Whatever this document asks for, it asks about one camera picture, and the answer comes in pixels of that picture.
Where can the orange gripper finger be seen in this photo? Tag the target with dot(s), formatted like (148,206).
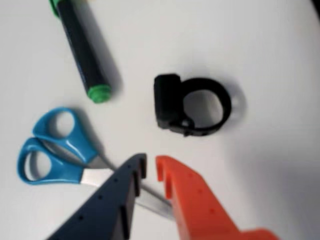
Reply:
(197,207)

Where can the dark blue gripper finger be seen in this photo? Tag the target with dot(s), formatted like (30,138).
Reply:
(105,210)

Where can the black marker green cap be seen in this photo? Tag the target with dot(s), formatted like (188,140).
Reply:
(87,57)

